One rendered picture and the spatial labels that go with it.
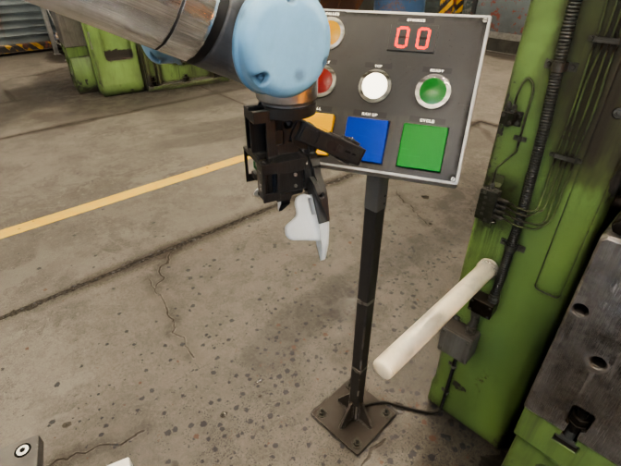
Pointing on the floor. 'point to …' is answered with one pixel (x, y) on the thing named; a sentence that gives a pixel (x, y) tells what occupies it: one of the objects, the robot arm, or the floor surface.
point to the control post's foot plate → (365, 428)
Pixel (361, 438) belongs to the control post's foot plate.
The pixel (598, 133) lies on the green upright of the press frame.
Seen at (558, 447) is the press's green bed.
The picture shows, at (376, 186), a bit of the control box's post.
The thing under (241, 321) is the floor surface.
